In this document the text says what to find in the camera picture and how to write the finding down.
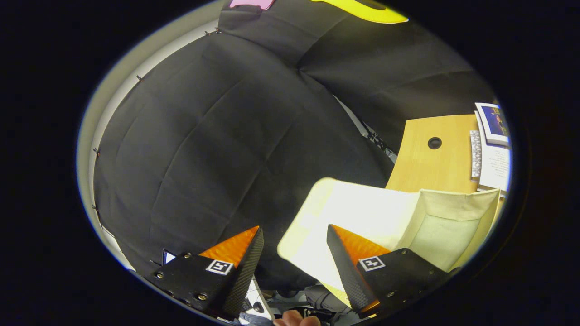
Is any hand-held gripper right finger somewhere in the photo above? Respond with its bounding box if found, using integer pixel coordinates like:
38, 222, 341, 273
326, 224, 459, 320

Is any black cable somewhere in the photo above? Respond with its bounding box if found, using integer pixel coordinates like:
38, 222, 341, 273
362, 121, 397, 159

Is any grey patterned book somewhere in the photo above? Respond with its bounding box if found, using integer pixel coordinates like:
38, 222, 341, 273
470, 130, 482, 180

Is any white book blue picture cover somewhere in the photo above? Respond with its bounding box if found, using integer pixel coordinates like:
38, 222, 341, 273
474, 102, 512, 147

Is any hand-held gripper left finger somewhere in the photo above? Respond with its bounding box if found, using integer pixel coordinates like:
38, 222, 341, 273
146, 225, 265, 321

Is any beige fabric storage box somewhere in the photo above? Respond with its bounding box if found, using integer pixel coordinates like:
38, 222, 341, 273
277, 177, 501, 306

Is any dark bag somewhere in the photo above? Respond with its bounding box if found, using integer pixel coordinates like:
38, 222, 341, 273
304, 284, 352, 314

